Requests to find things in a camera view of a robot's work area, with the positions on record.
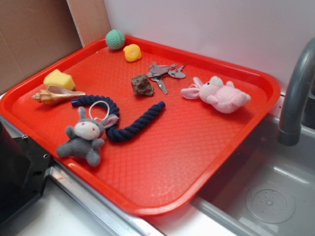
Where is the grey plush donkey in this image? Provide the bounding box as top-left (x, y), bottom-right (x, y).
top-left (57, 101), bottom-right (119, 167)

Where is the grey toy faucet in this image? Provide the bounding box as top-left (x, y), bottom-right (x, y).
top-left (277, 38), bottom-right (315, 146)

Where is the dark blue rope toy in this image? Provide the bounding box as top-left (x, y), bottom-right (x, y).
top-left (71, 95), bottom-right (166, 142)

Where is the silver key bunch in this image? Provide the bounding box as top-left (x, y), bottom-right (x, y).
top-left (147, 62), bottom-right (187, 94)

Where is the yellow rubber duck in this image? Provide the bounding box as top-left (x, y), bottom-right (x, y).
top-left (123, 44), bottom-right (142, 62)

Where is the brown rock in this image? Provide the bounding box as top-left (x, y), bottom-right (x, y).
top-left (131, 74), bottom-right (154, 97)

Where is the tan conch seashell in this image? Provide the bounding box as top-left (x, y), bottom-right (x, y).
top-left (31, 85), bottom-right (86, 106)

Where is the pink plush bunny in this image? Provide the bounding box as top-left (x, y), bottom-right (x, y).
top-left (181, 76), bottom-right (252, 114)

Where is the grey toy sink basin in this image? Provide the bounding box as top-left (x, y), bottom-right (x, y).
top-left (191, 116), bottom-right (315, 236)

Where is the red plastic tray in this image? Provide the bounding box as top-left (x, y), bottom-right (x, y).
top-left (0, 36), bottom-right (281, 216)

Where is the brown cardboard panel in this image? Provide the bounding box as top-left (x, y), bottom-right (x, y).
top-left (0, 0), bottom-right (82, 93)

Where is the yellow sponge block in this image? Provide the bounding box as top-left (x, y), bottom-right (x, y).
top-left (43, 69), bottom-right (76, 90)

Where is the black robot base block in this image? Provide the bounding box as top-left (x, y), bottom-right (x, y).
top-left (0, 124), bottom-right (52, 226)

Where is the green rubber ball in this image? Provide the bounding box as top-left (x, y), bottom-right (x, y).
top-left (105, 29), bottom-right (126, 50)

